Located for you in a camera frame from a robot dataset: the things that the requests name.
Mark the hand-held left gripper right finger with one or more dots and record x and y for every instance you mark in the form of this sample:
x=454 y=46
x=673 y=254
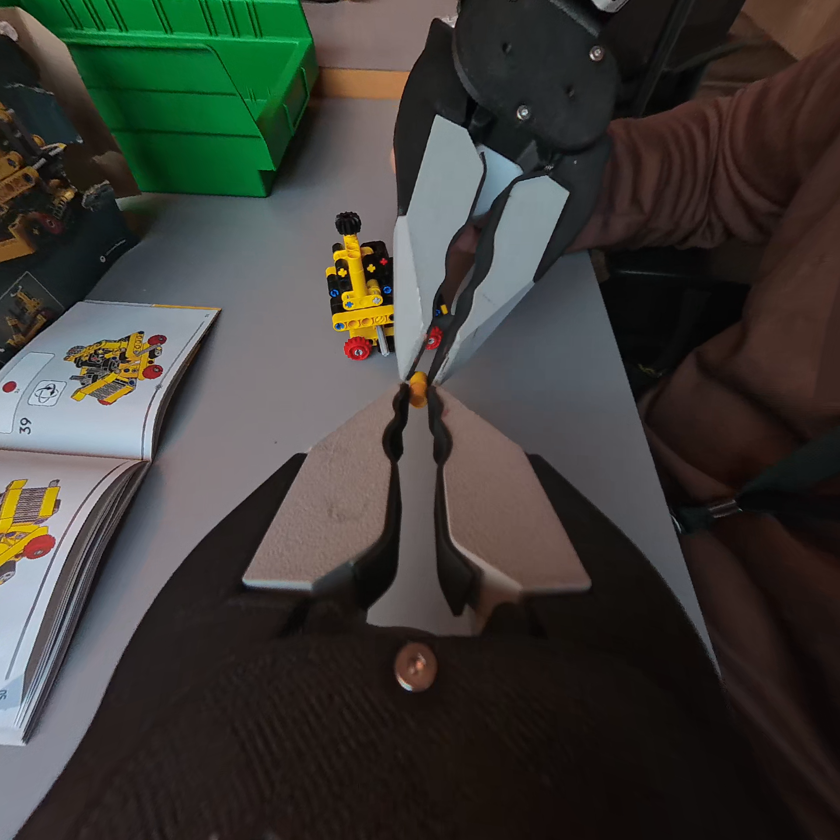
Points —
x=505 y=518

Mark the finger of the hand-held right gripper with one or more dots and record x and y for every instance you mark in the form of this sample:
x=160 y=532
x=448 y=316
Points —
x=518 y=249
x=426 y=249

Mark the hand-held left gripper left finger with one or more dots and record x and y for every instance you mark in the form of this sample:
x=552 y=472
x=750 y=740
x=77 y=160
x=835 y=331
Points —
x=328 y=512

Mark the yellow black lego vehicle model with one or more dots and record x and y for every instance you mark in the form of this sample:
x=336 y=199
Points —
x=358 y=289

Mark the yellow lego tube connector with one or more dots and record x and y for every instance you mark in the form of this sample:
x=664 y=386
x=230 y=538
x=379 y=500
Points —
x=418 y=387

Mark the person's right forearm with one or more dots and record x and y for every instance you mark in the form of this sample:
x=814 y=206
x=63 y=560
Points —
x=722 y=151

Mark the open lego instruction booklet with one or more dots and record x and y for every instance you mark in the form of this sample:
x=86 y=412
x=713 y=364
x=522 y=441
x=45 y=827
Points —
x=98 y=407

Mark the dark lego set box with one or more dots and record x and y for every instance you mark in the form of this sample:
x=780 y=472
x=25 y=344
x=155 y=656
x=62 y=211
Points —
x=39 y=197

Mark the green plastic storage bin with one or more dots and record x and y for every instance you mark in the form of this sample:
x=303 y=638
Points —
x=197 y=98

